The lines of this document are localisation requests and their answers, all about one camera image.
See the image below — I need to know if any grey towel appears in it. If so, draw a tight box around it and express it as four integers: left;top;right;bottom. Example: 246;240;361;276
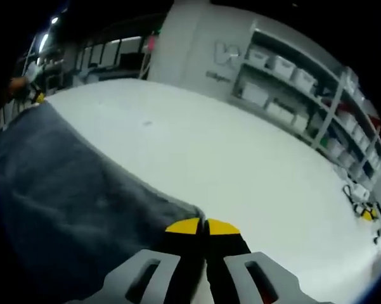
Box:
0;103;204;300

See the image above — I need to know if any short ceiling light bar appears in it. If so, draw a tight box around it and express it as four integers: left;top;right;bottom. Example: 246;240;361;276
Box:
37;33;50;51

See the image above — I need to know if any grey cabinet machine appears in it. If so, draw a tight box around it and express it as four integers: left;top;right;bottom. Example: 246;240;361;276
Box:
81;65;146;86

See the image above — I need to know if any black computer monitor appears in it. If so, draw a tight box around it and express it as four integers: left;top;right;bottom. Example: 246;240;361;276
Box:
119;52;144;69

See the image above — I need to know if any grey metal shelf rack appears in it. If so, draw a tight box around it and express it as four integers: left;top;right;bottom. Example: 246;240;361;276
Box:
229;18;381;199

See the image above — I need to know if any row of white storage bins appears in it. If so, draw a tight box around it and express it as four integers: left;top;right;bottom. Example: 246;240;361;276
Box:
240;44;381;178

